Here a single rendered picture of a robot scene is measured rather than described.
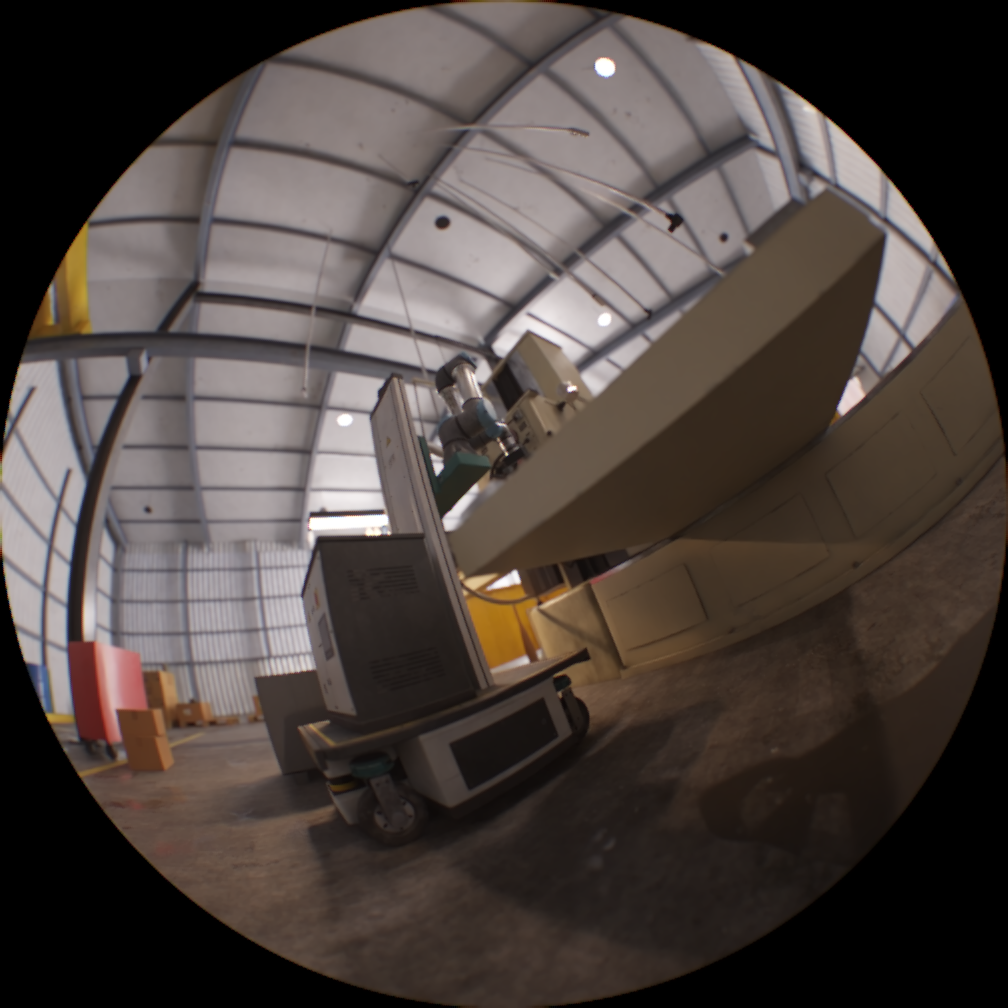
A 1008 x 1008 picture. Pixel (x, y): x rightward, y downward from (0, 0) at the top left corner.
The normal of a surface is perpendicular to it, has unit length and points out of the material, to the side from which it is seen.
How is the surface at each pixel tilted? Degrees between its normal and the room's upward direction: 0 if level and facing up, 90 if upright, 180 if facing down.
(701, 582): 90
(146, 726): 90
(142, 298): 169
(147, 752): 90
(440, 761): 90
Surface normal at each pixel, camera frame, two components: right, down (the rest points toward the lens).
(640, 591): -0.75, 0.00
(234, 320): 0.44, 0.75
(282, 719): 0.57, -0.51
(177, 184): 0.22, 0.94
